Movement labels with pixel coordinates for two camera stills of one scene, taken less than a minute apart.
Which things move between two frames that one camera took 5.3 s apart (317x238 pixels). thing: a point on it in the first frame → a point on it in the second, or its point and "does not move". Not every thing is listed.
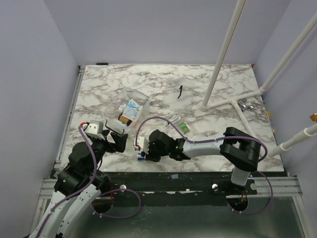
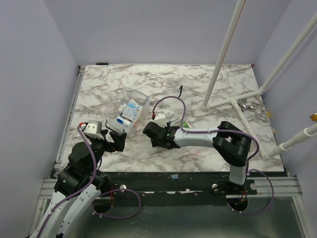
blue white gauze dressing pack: x=132 y=110 does not move
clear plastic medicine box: x=130 y=107 does not move
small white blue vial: x=139 y=157 → x=123 y=121
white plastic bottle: x=121 y=108 does not move
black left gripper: x=120 y=140 does not move
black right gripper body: x=149 y=150 → x=156 y=134
